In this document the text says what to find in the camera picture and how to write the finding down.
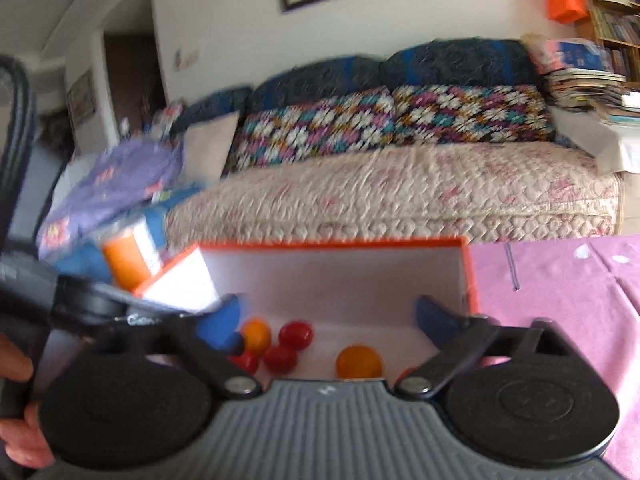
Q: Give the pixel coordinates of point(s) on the person's left hand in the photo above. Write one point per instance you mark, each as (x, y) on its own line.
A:
(21, 434)

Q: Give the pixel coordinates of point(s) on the floral patterned cushion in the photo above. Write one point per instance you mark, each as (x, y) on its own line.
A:
(360, 122)

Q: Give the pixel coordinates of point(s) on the pink tablecloth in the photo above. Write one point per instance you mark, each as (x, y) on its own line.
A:
(590, 287)

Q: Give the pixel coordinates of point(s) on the small orange fruit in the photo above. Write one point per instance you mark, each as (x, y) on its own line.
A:
(257, 335)

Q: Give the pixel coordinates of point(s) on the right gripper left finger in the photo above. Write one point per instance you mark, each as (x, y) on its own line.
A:
(116, 442)

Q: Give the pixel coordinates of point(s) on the large orange fruit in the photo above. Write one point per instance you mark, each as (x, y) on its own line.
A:
(359, 362)

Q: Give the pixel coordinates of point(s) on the stack of books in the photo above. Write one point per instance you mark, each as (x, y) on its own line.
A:
(579, 75)

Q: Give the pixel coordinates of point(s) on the blue striped blanket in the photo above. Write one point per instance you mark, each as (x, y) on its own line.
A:
(84, 257)

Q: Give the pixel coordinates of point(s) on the orange plastic cup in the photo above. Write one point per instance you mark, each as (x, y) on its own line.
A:
(132, 256)

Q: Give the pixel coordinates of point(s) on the purple floral bedding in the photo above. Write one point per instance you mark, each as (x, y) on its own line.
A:
(121, 178)

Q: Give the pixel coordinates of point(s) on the dark blue cushion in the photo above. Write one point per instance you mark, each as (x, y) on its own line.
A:
(463, 62)

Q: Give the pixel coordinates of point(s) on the beige pillow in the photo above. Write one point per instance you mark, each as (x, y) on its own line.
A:
(205, 149)

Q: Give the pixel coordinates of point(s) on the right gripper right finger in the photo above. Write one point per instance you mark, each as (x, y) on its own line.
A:
(524, 396)

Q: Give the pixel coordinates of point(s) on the orange open box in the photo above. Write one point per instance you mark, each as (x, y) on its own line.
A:
(350, 293)

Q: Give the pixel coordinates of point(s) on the wooden bookshelf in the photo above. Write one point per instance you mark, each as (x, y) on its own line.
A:
(614, 26)

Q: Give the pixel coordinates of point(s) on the red tomato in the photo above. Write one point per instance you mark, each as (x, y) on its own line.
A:
(297, 335)
(280, 360)
(248, 361)

